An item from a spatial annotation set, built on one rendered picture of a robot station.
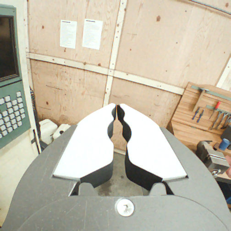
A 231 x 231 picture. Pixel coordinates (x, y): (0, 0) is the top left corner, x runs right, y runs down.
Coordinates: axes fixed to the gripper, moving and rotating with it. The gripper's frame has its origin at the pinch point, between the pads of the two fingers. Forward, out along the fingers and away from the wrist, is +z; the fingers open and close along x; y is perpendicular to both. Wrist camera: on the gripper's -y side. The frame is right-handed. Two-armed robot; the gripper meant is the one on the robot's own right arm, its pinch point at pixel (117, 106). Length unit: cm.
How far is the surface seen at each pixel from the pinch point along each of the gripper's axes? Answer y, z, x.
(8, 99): 22, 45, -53
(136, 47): 3, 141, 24
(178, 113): 69, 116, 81
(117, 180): 161, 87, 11
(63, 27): -16, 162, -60
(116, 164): 161, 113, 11
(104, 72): 33, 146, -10
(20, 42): -4, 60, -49
